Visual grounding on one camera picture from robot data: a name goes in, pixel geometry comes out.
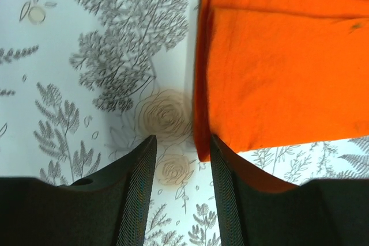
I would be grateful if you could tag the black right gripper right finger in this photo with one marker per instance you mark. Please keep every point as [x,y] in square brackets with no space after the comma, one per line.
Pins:
[257,208]

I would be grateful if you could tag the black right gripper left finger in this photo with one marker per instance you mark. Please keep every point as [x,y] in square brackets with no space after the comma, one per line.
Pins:
[108,207]

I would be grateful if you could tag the orange t shirt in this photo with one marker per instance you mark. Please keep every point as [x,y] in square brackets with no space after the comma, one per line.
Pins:
[280,72]

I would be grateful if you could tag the floral patterned table mat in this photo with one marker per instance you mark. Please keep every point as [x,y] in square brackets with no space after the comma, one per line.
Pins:
[84,82]

